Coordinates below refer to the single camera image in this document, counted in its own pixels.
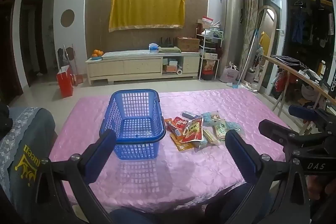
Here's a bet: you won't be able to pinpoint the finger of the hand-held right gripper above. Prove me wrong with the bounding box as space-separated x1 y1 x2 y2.
288 105 330 130
259 119 315 159

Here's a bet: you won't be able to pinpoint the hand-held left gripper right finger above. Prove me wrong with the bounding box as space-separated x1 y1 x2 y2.
224 130 313 224

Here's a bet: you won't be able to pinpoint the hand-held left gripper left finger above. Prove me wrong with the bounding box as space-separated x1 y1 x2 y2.
34 129 117 224

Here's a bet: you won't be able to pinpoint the clear blue snack packet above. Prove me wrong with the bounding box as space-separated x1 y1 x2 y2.
227 122 245 136

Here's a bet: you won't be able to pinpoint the green white snack packet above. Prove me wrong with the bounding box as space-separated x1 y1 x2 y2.
212 120 233 141

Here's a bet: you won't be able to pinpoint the pale yellow snack packet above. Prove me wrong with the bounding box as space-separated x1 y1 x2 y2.
194 129 219 153

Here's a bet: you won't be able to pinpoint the blue plastic basket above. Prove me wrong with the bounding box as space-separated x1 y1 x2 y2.
99 89 167 160

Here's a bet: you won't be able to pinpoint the light blue cartoon snack packet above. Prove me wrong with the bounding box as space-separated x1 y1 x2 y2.
202 111 221 127

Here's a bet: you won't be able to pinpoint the large red snack packet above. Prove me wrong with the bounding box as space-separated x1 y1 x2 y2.
182 117 204 143

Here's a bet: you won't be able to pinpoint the orange snack pouch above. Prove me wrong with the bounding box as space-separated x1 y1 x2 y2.
170 132 196 152

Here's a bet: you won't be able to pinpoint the grey snack packet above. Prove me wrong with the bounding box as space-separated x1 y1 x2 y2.
182 110 200 119

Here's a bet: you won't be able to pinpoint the small red snack packet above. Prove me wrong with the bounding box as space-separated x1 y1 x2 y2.
164 116 189 136

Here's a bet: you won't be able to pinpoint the person's right hand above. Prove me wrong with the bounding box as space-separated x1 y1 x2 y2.
307 174 336 199

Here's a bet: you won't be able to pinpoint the pile of clothes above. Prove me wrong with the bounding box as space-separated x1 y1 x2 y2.
273 72 326 109

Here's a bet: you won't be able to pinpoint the person's right leg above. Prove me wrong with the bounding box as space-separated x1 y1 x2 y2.
205 182 275 224

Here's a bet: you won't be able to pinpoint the person's leg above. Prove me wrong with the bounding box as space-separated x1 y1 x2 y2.
109 207 164 224
205 182 275 224

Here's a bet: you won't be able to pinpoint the dark folded cloth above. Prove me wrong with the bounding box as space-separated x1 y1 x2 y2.
270 55 300 65

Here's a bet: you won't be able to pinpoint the pink quilted tablecloth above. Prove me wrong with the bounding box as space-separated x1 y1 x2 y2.
49 88 294 214

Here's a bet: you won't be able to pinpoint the pink bag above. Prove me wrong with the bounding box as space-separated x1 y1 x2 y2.
220 63 240 83

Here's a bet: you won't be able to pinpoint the person's left leg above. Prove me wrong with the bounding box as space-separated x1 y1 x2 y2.
109 207 164 224

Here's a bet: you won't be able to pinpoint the red paper bag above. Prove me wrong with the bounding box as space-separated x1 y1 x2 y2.
56 66 74 98

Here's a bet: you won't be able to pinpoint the mop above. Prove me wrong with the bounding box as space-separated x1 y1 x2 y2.
232 30 260 89

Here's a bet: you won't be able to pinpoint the arched standing mirror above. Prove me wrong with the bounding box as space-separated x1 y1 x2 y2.
253 5 277 92

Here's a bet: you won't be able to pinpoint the red yellow gift box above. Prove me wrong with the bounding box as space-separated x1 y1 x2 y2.
202 59 217 80

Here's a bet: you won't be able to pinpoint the hanging dark clothes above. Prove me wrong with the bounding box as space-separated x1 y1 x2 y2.
290 0 335 43

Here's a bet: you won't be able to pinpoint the cream TV cabinet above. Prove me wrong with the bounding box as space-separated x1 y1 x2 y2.
85 49 201 86

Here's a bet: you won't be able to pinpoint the black jacket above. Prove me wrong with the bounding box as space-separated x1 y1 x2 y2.
0 103 13 135

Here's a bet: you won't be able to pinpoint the white metal rack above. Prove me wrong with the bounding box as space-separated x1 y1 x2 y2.
199 29 224 81

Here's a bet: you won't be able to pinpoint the patterned curtain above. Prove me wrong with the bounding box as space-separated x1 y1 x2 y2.
239 0 259 77

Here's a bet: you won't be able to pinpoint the silver standing air conditioner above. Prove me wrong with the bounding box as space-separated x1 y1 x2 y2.
221 0 242 71

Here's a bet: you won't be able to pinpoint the white glass door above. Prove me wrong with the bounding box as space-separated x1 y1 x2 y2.
259 0 286 96

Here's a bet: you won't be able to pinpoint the brown cardboard box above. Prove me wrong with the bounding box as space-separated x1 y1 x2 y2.
176 37 200 53

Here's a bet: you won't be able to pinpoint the green folded cloth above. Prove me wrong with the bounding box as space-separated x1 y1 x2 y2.
157 46 182 54

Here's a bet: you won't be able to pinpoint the open white red box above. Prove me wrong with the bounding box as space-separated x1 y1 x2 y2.
195 17 214 30

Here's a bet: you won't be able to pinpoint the yellow cloth cover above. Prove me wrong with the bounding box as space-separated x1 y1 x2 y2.
108 0 186 32

